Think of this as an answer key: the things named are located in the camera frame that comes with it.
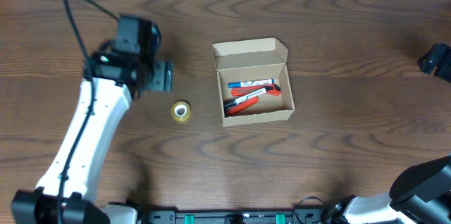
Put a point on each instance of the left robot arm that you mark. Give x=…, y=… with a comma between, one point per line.
x=67, y=192

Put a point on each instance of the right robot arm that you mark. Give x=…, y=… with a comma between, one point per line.
x=421, y=194

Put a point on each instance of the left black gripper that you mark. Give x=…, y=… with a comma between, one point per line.
x=165, y=75

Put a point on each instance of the yellow tape roll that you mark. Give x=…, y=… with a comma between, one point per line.
x=181, y=111

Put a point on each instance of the open cardboard box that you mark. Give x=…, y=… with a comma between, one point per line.
x=254, y=59

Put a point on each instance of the red stapler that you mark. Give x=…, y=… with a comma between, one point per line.
x=246, y=104

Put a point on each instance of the red utility knife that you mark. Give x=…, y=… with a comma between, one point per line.
x=272, y=89

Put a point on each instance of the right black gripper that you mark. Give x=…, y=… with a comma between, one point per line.
x=436, y=56

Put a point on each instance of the black marker pen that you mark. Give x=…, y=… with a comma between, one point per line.
x=229, y=104

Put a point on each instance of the blue marker pen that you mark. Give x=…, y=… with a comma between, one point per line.
x=251, y=83

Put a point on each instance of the black mounting rail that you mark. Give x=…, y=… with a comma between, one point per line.
x=304, y=215

